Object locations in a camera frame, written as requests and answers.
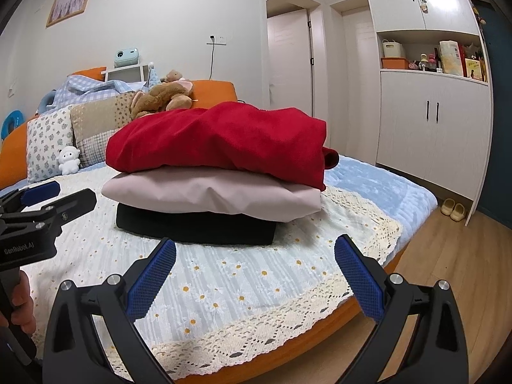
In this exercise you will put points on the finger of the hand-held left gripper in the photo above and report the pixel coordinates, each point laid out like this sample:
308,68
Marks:
76,204
40,192

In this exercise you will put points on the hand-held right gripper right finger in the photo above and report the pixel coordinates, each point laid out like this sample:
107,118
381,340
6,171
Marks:
360,276

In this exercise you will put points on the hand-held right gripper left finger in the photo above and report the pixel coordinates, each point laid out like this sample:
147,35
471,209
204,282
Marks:
154,276

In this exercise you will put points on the red jacket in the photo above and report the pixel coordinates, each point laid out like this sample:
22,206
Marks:
224,140

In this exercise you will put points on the person's left hand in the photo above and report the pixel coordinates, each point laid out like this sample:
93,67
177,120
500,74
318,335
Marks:
24,308

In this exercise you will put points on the white plush toy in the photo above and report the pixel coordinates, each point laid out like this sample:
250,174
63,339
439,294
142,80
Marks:
68,160

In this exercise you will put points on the floral pillow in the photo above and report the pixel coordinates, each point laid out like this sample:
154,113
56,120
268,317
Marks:
48,140

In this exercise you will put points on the black folded garment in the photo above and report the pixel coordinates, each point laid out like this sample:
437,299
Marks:
200,228

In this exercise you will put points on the beige patchwork pillow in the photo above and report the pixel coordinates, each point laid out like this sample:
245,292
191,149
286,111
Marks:
96,128

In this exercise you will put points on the white daisy blanket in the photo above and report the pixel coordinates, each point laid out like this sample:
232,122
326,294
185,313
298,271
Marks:
240,272

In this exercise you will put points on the pink folded garment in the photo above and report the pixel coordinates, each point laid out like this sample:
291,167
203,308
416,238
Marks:
200,196

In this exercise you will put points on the cream slipper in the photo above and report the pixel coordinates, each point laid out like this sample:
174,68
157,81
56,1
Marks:
448,207
458,212

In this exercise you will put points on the blue plaid duvet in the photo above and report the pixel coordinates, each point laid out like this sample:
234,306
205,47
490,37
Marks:
92,88

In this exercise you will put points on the large brown teddy bear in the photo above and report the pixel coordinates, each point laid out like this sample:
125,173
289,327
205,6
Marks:
154,98

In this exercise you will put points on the white stand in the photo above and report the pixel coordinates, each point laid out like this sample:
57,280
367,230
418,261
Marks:
124,74

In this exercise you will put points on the white wardrobe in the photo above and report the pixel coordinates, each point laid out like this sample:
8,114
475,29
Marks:
420,148

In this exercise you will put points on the blue party hat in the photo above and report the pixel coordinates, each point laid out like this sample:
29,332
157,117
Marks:
154,78

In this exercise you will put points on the mint projector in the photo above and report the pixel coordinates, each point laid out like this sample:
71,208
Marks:
127,58

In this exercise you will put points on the small brown teddy bear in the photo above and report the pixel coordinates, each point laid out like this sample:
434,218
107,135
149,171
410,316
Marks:
172,76

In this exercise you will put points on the orange box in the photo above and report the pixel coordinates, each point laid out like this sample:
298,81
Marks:
394,63

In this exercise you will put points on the cluster of small bottles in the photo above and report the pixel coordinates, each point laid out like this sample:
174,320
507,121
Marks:
424,63

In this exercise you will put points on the white basket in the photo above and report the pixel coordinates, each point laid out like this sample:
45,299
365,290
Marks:
392,49

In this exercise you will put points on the white door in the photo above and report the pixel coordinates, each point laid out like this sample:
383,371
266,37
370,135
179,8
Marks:
288,56

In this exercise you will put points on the white package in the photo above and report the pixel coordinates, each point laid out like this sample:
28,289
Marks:
449,58

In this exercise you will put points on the row of books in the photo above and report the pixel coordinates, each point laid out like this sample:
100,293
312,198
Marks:
474,66

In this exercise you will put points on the orange bed frame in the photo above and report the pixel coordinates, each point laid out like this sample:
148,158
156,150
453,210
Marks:
212,92

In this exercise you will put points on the wall socket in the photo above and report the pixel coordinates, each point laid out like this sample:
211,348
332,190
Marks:
216,40

